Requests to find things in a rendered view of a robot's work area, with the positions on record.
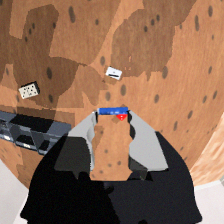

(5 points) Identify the black rack of three bins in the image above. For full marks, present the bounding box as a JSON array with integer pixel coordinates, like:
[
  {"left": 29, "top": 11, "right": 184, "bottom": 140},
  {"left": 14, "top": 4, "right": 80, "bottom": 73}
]
[{"left": 0, "top": 111, "right": 71, "bottom": 156}]

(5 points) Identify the blue battery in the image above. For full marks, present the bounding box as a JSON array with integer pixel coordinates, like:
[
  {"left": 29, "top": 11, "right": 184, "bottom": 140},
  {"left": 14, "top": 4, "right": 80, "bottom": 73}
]
[{"left": 97, "top": 107, "right": 128, "bottom": 115}]

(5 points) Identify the white domino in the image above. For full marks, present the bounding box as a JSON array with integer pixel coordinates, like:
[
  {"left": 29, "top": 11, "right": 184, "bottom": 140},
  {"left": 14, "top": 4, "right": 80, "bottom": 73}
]
[{"left": 19, "top": 83, "right": 40, "bottom": 99}]

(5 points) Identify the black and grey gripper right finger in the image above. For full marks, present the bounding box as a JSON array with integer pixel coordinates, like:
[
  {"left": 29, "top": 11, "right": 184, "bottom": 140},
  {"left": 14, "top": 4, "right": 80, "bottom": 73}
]
[{"left": 127, "top": 110, "right": 203, "bottom": 224}]

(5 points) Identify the red die with white pips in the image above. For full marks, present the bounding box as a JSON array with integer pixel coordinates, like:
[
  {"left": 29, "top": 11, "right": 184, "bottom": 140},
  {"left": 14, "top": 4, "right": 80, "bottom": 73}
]
[{"left": 116, "top": 114, "right": 127, "bottom": 120}]

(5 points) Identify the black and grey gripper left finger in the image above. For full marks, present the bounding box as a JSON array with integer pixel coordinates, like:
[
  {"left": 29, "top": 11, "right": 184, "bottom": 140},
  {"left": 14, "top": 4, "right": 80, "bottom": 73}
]
[{"left": 20, "top": 111, "right": 98, "bottom": 221}]

